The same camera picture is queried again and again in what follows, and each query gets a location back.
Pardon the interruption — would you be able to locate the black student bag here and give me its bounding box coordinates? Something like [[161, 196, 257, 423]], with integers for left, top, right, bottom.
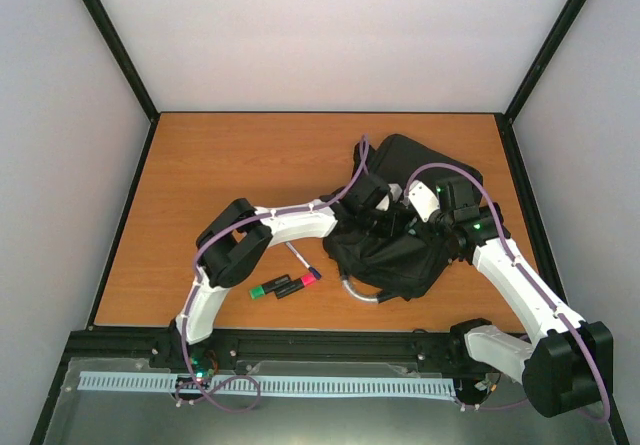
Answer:
[[321, 133, 505, 302]]

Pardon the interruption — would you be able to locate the blue capped white marker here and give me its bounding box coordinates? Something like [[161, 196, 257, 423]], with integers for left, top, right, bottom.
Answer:
[[285, 242, 322, 280]]

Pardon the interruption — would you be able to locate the pink black highlighter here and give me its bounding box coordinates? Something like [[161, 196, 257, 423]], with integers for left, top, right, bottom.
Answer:
[[275, 273, 317, 299]]

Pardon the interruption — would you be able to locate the green black highlighter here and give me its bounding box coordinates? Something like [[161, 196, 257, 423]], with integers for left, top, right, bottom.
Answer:
[[249, 274, 291, 299]]

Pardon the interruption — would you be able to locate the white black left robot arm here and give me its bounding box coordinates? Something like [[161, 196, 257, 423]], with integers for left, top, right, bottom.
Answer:
[[172, 173, 368, 368]]

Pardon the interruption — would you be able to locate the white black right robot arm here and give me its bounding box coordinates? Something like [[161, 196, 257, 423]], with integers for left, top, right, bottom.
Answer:
[[404, 170, 614, 423]]

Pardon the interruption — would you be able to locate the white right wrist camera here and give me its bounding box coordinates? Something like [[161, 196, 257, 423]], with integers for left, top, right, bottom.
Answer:
[[403, 180, 440, 223]]

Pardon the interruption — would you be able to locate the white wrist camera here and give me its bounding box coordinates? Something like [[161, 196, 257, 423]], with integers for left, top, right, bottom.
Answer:
[[376, 183, 402, 211], [403, 180, 440, 223]]

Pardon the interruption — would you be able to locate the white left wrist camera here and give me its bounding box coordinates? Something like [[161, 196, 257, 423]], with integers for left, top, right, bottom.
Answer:
[[376, 183, 402, 211]]

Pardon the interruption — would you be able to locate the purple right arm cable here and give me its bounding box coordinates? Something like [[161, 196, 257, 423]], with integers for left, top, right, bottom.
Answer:
[[403, 162, 612, 425]]

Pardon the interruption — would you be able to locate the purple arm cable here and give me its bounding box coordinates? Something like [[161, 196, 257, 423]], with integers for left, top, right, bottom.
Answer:
[[184, 133, 371, 413], [403, 162, 612, 425]]

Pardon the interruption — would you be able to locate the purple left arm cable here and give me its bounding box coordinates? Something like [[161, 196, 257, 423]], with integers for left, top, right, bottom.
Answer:
[[184, 133, 371, 413]]

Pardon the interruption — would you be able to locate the black aluminium frame rail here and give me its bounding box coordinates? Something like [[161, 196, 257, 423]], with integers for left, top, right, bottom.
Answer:
[[63, 327, 488, 374]]

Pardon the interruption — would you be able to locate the light blue cable duct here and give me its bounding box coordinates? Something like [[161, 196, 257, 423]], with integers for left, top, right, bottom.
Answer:
[[77, 371, 456, 401]]

